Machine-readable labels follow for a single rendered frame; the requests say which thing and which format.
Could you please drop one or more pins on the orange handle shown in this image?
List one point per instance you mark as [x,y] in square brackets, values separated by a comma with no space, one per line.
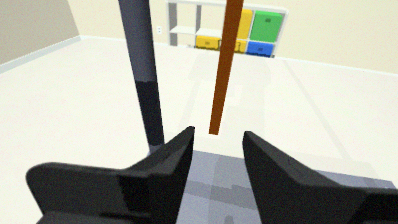
[233,10]

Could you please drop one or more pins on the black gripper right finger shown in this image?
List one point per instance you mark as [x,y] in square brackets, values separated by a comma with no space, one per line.
[288,192]

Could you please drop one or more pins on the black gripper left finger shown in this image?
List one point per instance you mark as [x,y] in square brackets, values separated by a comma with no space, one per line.
[148,192]

